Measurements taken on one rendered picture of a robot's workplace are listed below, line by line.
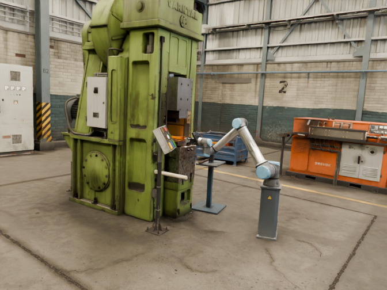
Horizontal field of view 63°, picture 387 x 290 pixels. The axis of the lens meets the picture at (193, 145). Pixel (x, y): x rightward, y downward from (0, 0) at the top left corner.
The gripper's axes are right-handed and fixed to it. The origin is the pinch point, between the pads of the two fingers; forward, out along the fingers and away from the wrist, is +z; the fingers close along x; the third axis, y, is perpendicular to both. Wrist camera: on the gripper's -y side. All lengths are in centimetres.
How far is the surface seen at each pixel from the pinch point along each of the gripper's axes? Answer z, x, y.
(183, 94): 3, -4, -54
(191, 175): -3, 15, 50
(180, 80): 3, -13, -70
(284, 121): 90, 769, 3
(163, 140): -19, -71, -4
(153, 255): -39, -105, 103
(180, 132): 23.2, 22.8, -3.0
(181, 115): 3.2, -7.0, -28.1
